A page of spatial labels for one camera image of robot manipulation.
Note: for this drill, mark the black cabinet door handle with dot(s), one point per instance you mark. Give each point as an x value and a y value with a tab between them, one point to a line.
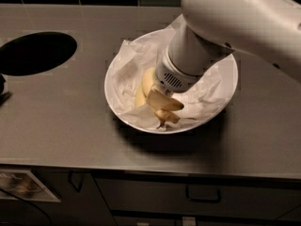
76	179

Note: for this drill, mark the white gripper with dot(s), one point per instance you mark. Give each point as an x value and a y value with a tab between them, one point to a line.
169	76

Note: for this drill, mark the black drawer handle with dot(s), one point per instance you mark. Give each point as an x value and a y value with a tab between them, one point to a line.
202	194

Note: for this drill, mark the yellow banana bunch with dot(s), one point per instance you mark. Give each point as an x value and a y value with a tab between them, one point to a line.
163	115

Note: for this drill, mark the dark cabinet door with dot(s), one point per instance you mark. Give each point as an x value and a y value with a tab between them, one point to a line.
86	208

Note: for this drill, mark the round black counter opening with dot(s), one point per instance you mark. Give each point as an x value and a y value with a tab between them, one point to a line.
36	53

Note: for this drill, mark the printed sheet on cabinet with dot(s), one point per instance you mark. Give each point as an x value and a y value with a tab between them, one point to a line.
23	183

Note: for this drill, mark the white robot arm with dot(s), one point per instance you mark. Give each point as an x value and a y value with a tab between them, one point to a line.
210	30

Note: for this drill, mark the white crumpled paper liner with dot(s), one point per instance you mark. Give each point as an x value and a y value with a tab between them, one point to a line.
131	66

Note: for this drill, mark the white bowl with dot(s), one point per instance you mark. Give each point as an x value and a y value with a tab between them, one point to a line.
225	76

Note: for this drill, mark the dark drawer front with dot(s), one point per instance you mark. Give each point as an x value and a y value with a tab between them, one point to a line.
185	199

